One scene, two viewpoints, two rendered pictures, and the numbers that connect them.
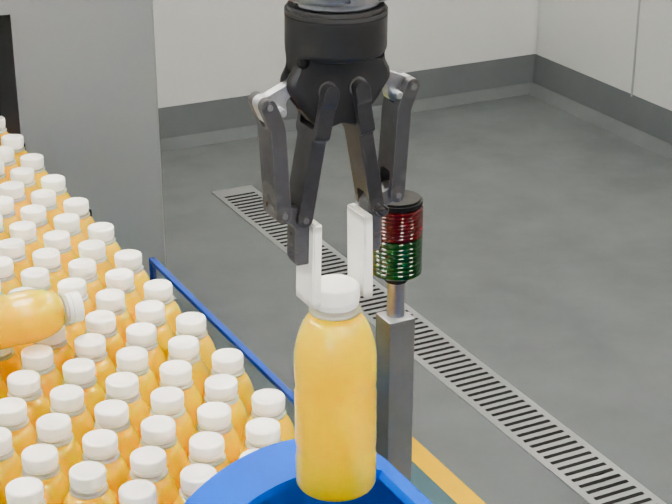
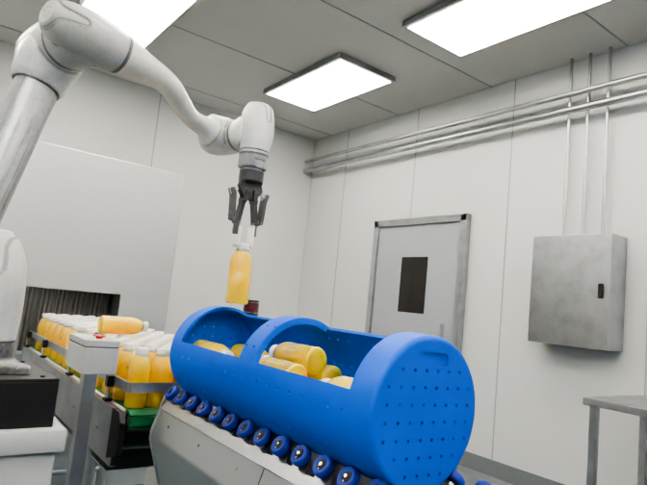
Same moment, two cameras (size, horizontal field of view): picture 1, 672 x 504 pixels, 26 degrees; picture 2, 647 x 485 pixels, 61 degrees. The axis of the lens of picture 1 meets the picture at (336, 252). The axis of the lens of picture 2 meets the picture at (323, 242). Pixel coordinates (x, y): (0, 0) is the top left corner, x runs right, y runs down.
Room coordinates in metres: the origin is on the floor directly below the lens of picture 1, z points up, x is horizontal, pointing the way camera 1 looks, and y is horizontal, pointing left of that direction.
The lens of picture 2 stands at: (-0.63, 0.04, 1.27)
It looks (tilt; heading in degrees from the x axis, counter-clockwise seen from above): 6 degrees up; 350
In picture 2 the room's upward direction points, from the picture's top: 6 degrees clockwise
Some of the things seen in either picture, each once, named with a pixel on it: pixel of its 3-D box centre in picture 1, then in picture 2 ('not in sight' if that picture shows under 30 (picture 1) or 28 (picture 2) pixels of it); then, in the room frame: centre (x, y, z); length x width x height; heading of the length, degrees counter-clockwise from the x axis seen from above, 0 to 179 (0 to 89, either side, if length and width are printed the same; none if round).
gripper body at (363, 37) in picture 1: (335, 61); (249, 185); (1.04, 0.00, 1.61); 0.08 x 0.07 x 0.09; 117
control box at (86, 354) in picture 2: not in sight; (91, 352); (1.21, 0.42, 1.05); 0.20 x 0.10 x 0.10; 27
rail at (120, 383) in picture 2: not in sight; (65, 352); (1.85, 0.66, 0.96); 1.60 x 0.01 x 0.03; 27
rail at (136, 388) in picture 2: not in sight; (193, 387); (1.23, 0.10, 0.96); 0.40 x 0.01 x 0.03; 117
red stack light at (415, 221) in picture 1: (397, 219); (250, 307); (1.67, -0.08, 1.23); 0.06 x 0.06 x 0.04
